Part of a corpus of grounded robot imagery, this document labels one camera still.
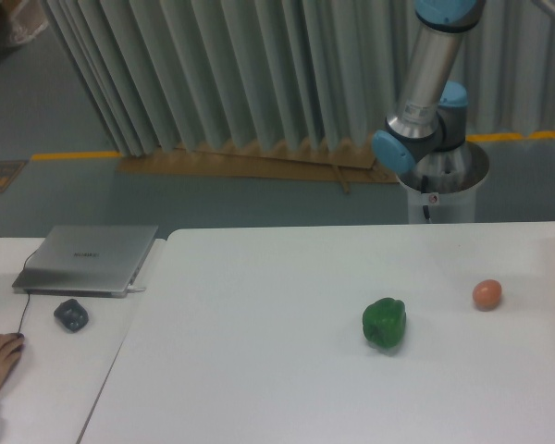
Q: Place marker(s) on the black computer mouse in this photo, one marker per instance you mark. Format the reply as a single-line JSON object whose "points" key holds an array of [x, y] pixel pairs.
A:
{"points": [[12, 350]]}

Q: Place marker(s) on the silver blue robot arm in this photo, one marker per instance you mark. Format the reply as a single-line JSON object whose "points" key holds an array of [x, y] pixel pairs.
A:
{"points": [[427, 74]]}

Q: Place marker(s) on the green bell pepper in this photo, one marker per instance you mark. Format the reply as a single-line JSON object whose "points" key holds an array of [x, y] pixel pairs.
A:
{"points": [[384, 323]]}

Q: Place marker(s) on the small black controller device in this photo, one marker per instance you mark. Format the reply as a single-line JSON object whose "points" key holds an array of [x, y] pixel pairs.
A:
{"points": [[71, 315]]}

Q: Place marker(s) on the silver closed laptop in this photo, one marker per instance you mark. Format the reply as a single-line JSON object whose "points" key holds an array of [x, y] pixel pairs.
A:
{"points": [[92, 260]]}

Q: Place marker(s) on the pale green folding curtain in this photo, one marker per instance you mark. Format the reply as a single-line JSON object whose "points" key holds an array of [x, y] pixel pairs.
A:
{"points": [[168, 74]]}

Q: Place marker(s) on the clear plastic bag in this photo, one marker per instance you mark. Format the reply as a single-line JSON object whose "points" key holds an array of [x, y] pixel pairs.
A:
{"points": [[26, 20]]}

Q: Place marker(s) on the brown cardboard floor sheet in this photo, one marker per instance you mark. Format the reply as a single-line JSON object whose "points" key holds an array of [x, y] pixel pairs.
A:
{"points": [[347, 164]]}

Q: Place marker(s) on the brown egg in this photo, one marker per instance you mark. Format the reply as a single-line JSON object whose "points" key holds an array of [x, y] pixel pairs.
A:
{"points": [[487, 295]]}

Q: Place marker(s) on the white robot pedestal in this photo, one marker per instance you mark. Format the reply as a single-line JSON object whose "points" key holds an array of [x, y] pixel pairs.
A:
{"points": [[442, 188]]}

